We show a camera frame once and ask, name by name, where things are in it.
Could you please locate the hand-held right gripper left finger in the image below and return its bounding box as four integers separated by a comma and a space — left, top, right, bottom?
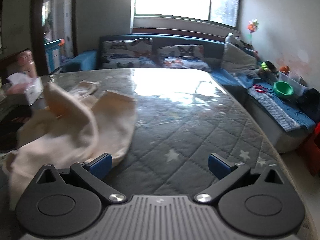
32, 152, 126, 203

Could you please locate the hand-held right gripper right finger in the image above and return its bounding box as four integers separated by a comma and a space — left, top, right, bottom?
195, 153, 287, 203

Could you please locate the cream knit sweater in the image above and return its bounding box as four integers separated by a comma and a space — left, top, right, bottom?
5, 81, 138, 212

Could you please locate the blue striped blanket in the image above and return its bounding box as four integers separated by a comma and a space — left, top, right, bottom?
212, 70, 317, 133

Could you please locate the red toy box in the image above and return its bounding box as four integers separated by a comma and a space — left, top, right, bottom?
297, 121, 320, 175

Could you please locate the white tissue box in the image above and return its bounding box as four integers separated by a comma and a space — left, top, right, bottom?
7, 72, 44, 105

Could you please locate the green bowl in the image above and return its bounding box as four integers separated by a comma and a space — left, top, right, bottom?
273, 80, 294, 97

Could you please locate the blue sofa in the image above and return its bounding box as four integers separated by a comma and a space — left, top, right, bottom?
60, 34, 258, 88

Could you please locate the grey cushion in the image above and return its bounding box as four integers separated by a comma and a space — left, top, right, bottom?
221, 42, 258, 75

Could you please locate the dark bag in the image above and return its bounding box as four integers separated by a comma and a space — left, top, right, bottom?
297, 87, 320, 120

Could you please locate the pink packet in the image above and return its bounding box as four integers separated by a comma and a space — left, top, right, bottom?
5, 84, 28, 96

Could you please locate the clear plastic container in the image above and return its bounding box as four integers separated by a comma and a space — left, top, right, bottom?
277, 70, 310, 98

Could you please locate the blue cabinet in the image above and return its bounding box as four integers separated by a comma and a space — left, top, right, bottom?
44, 39, 63, 74

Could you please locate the pink bottle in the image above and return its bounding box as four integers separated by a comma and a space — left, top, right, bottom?
16, 50, 38, 79

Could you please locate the white plush toy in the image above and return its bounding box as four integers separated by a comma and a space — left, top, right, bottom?
225, 33, 243, 47

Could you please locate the colourful pinwheel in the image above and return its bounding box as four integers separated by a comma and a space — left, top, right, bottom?
246, 19, 259, 45

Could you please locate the dark wooden door frame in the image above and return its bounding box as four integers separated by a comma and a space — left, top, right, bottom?
31, 0, 50, 77

